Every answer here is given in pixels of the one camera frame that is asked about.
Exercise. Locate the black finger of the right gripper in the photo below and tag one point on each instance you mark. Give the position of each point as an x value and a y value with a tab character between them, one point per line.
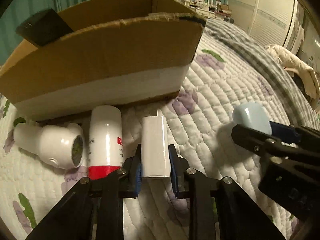
261	143
299	135

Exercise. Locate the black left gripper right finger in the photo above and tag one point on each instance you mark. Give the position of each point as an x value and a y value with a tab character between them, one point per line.
219	208

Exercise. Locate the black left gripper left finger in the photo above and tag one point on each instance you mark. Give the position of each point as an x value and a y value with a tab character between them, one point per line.
93	209

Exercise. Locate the light blue small case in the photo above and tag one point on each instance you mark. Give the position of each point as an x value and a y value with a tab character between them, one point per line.
252	115

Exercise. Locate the white bottle red cap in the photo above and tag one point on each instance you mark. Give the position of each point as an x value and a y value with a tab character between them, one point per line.
105	142

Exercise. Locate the white rectangular power bank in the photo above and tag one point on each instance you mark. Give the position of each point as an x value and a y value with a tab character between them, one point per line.
155	149

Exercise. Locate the black remote control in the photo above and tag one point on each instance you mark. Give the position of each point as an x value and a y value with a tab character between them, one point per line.
43	27

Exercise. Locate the green checkered bed sheet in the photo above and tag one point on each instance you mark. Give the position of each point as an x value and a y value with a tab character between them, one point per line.
295	104

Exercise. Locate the cream puffy jacket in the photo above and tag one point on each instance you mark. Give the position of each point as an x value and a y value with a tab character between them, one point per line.
292	63

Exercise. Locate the white hair dryer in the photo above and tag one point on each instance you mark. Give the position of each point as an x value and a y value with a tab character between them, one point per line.
61	147

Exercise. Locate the white hanging towel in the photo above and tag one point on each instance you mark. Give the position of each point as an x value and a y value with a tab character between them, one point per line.
298	41

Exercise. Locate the white louvered wardrobe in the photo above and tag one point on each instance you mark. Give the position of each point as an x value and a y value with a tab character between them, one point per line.
266	21

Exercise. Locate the white dressing table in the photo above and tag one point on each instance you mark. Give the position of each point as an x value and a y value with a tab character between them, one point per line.
208	12

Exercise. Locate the brown cardboard box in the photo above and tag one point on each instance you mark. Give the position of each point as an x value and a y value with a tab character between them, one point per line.
120	52

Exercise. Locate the large green curtain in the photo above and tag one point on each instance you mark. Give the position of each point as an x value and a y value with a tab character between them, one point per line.
17	12

